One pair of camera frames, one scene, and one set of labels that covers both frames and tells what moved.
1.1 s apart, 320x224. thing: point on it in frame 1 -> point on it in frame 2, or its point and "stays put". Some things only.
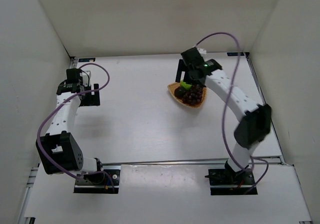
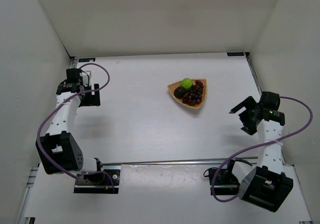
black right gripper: (180, 70) -> (248, 115)
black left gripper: (91, 97) stays put
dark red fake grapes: (194, 95) stays put
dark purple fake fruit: (180, 92) stays put
